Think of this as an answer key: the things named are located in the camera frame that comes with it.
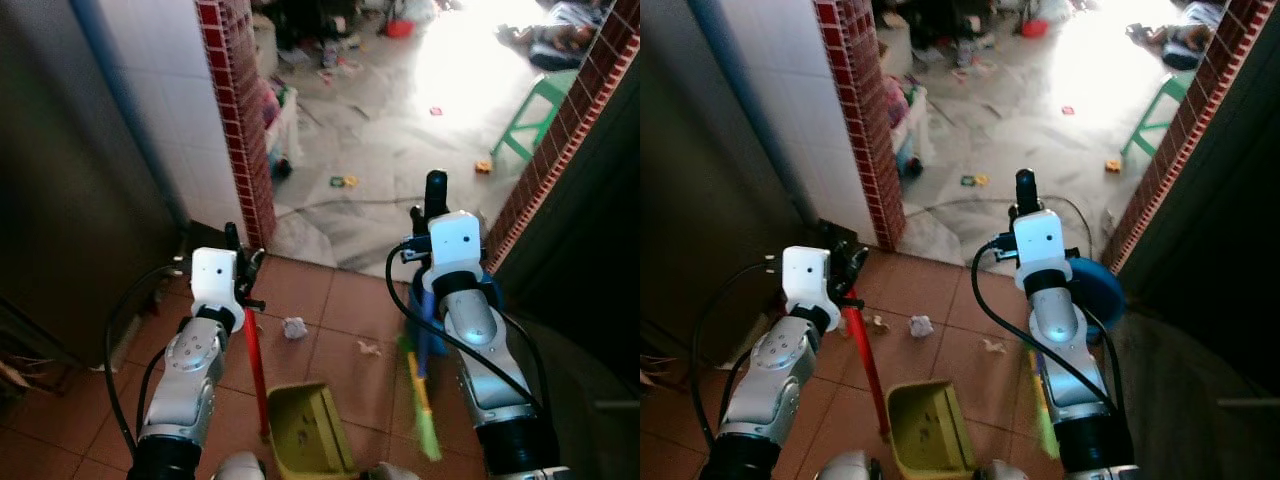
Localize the yellow dustpan with red handle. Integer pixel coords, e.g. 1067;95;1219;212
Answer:
243;305;359;477
845;295;977;474

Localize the green bristle broom blue handle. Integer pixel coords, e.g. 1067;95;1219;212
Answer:
398;282;448;463
1028;350;1063;461

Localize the person lying on floor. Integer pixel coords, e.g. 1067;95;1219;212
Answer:
1126;0;1227;70
498;0;613;72

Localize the blue round plastic object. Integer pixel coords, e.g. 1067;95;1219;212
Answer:
1064;257;1127;347
476;270;507;326

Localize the white plastic basket with toys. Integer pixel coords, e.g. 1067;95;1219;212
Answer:
261;83;304;182
884;78;932;180

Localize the green plastic stool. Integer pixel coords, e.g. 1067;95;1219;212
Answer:
489;69;580;162
1119;71;1197;160

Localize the grey metal door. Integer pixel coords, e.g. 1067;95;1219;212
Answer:
0;0;193;366
640;0;827;336

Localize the grey robot left knee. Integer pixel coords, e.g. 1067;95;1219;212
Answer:
814;450;873;480
214;452;267;480

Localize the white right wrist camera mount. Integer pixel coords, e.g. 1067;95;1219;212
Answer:
1012;210;1069;291
425;211;486;293

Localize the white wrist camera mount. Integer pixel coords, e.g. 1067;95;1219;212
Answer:
425;211;486;293
1012;210;1069;291
782;246;839;319
190;248;246;319

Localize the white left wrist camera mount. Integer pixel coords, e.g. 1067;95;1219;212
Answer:
190;248;246;319
782;246;839;319

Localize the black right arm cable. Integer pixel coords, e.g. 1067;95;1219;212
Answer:
970;238;1123;413
384;238;547;413

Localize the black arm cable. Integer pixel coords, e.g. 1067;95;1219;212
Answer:
970;238;1123;413
384;238;547;413
689;258;783;451
104;260;189;459

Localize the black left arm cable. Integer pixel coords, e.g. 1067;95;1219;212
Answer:
104;260;189;459
689;258;783;451

